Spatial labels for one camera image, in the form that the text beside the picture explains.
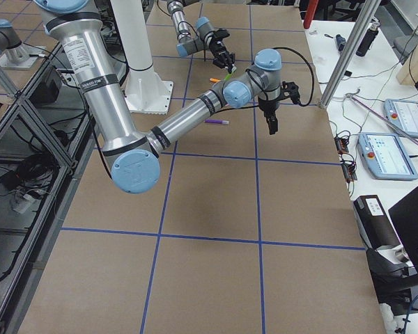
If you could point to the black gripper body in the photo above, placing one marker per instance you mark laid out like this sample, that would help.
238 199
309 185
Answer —
267 107
217 46

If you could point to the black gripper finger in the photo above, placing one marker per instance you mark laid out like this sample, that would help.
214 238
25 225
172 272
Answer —
219 62
230 60
272 123

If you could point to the green highlighter pen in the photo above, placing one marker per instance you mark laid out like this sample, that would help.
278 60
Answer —
230 74

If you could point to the purple highlighter pen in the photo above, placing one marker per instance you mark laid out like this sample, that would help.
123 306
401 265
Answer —
219 122

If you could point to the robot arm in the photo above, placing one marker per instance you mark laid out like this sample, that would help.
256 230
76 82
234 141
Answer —
203 36
132 154

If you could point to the metal rod with white base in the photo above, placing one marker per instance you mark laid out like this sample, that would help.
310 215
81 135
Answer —
370 110

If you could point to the red cylinder object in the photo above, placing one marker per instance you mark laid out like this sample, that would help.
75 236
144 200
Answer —
310 12

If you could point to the folded blue umbrella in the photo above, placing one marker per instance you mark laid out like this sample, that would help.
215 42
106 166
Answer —
340 42

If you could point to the near teach pendant tablet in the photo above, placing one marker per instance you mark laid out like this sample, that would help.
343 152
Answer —
385 157

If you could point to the teach pendant tablet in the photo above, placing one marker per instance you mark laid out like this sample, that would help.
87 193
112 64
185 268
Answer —
385 157
403 115

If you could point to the black water bottle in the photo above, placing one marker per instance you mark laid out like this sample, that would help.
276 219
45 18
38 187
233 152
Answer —
366 42

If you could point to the far teach pendant tablet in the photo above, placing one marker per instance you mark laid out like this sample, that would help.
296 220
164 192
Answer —
403 115

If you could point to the black box with label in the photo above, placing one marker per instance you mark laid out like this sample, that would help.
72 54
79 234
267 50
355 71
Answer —
373 223

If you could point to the black monitor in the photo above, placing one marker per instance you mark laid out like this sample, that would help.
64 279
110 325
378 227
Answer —
404 216

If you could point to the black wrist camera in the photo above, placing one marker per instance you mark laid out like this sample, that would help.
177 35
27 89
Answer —
290 90

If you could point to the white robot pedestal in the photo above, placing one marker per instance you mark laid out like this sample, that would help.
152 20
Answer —
145 92

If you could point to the aluminium frame post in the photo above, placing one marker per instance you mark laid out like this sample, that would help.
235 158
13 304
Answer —
353 41

